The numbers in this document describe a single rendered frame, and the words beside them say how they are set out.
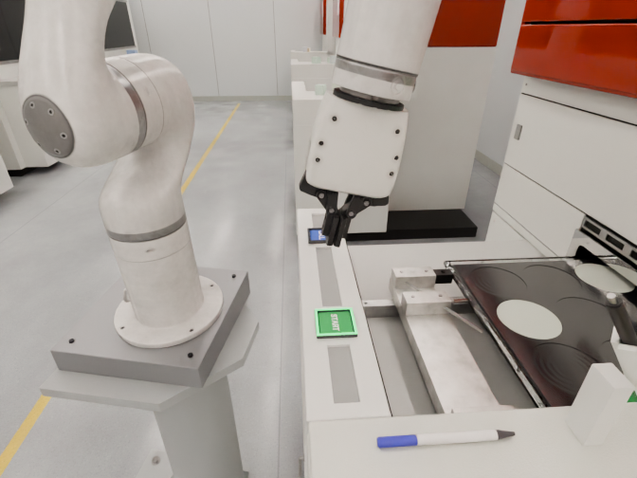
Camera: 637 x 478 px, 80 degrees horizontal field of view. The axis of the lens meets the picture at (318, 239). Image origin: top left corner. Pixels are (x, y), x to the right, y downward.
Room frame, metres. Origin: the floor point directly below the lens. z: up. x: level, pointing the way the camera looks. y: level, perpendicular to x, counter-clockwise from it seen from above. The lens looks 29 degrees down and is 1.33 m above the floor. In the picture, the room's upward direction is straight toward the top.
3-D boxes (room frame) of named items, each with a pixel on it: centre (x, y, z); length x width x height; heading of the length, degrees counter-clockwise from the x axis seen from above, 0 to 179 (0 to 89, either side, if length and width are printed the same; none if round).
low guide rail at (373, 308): (0.61, -0.31, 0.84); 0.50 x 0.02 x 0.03; 94
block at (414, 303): (0.55, -0.19, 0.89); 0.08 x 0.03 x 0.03; 94
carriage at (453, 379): (0.47, -0.20, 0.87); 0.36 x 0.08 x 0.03; 4
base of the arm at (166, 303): (0.55, 0.27, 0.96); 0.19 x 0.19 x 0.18
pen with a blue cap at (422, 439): (0.24, -0.13, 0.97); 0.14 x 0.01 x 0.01; 94
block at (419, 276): (0.63, -0.19, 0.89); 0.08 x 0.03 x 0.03; 94
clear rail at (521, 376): (0.49, -0.28, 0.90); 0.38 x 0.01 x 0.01; 4
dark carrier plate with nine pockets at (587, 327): (0.50, -0.46, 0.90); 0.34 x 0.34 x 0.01; 4
